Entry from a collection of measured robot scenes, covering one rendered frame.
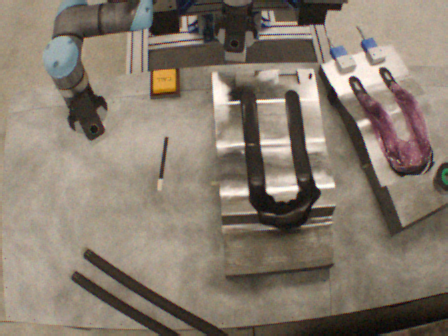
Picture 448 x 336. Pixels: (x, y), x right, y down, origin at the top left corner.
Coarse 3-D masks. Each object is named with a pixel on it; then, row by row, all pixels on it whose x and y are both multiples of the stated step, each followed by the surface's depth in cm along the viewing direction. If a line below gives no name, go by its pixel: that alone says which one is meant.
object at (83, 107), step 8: (88, 96) 118; (72, 104) 117; (80, 104) 117; (88, 104) 118; (80, 112) 118; (88, 112) 118; (96, 112) 119; (80, 120) 118; (88, 120) 119; (96, 120) 119; (88, 128) 118; (96, 128) 119; (104, 128) 120; (88, 136) 119; (96, 136) 120
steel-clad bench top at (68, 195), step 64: (256, 64) 155; (64, 128) 150; (128, 128) 149; (192, 128) 149; (64, 192) 144; (128, 192) 144; (192, 192) 144; (64, 256) 138; (128, 256) 139; (192, 256) 139; (384, 256) 138; (64, 320) 132; (128, 320) 133; (256, 320) 133
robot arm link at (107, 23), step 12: (108, 0) 104; (120, 0) 103; (132, 0) 104; (144, 0) 106; (108, 12) 105; (120, 12) 105; (132, 12) 105; (144, 12) 106; (108, 24) 106; (120, 24) 107; (132, 24) 107; (144, 24) 107
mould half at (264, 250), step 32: (224, 96) 142; (256, 96) 142; (224, 128) 140; (320, 128) 140; (224, 160) 136; (288, 160) 135; (320, 160) 135; (224, 192) 130; (288, 192) 129; (224, 224) 134; (256, 224) 134; (320, 224) 135; (224, 256) 133; (256, 256) 132; (288, 256) 132; (320, 256) 132
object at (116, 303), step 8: (72, 272) 134; (72, 280) 134; (80, 280) 133; (88, 280) 133; (88, 288) 132; (96, 288) 132; (96, 296) 131; (104, 296) 130; (112, 296) 131; (112, 304) 129; (120, 304) 129; (128, 304) 130; (128, 312) 128; (136, 312) 128; (136, 320) 127; (144, 320) 126; (152, 320) 127; (152, 328) 126
